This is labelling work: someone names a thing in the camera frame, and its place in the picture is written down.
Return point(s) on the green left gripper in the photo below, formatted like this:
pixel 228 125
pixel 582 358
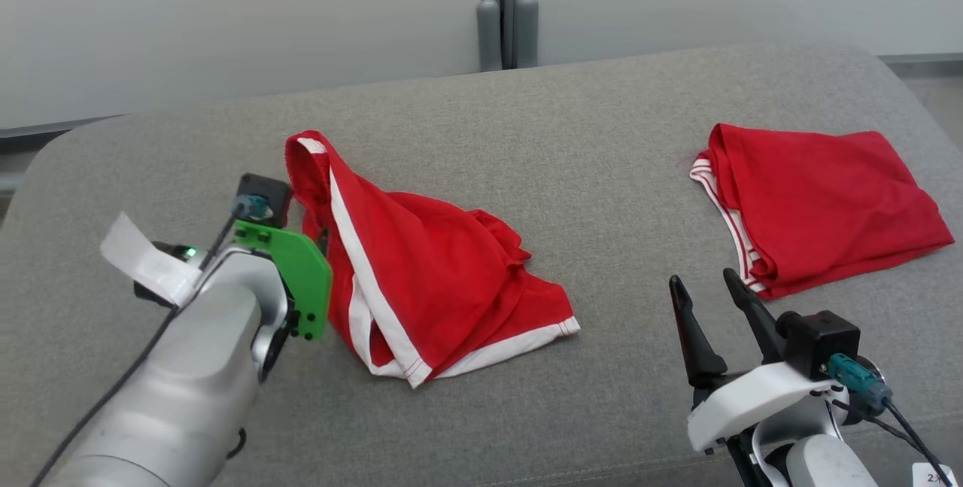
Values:
pixel 305 276

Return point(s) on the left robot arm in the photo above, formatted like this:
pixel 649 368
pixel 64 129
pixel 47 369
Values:
pixel 188 381

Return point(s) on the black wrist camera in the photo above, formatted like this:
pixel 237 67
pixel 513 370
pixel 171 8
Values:
pixel 824 340
pixel 267 190

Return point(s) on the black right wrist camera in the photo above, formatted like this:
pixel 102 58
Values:
pixel 824 340

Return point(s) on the grey fabric sofa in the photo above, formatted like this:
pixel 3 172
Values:
pixel 564 171

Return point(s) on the grey double partition post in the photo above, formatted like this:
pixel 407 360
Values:
pixel 508 5

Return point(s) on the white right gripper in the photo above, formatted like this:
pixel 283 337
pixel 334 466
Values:
pixel 752 400

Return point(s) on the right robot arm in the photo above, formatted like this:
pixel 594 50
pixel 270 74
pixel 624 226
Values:
pixel 827 464

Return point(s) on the red shorts with white trim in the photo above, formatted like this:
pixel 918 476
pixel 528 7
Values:
pixel 436 269

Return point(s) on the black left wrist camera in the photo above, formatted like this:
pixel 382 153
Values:
pixel 267 190

